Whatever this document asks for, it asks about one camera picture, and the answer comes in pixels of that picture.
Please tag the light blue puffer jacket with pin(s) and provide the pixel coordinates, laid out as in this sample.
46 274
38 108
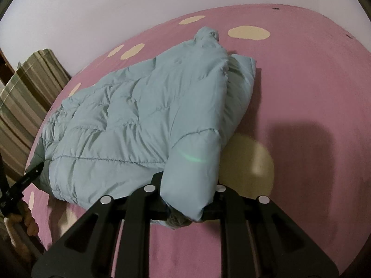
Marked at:
172 114

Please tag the pink dotted bed sheet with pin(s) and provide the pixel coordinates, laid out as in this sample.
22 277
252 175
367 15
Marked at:
305 138

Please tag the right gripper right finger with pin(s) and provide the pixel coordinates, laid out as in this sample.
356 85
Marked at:
258 239

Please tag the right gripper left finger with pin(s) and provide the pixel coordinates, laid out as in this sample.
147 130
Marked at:
111 239

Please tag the striped brown curtain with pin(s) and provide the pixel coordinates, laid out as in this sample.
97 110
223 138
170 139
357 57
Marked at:
25 101

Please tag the person's left hand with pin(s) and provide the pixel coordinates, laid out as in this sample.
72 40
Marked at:
26 218

